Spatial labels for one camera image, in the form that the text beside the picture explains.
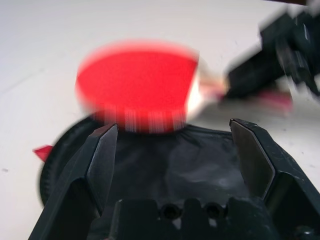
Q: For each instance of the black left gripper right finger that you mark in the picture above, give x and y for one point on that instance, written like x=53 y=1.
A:
x=265 y=155

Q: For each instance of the red black paddle case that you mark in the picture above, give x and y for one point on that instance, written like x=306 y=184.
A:
x=175 y=162

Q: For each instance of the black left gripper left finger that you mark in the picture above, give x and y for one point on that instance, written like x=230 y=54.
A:
x=100 y=160

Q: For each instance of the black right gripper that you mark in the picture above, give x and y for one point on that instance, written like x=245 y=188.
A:
x=305 y=37

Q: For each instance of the red ping-pong paddle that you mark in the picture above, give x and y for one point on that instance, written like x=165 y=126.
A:
x=135 y=87

